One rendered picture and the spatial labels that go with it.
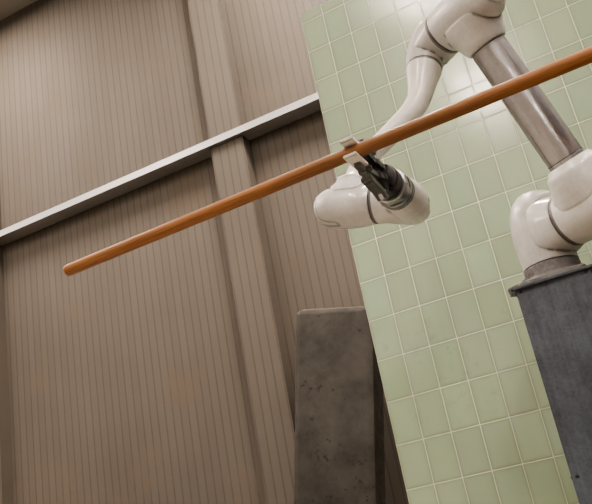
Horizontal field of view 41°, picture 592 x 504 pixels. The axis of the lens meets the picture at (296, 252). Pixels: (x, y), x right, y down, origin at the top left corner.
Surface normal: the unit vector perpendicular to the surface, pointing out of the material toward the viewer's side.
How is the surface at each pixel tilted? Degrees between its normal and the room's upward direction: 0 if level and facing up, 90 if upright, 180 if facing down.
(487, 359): 90
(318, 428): 90
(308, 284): 90
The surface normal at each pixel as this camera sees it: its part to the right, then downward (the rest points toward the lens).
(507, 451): -0.46, -0.26
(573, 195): -0.68, 0.29
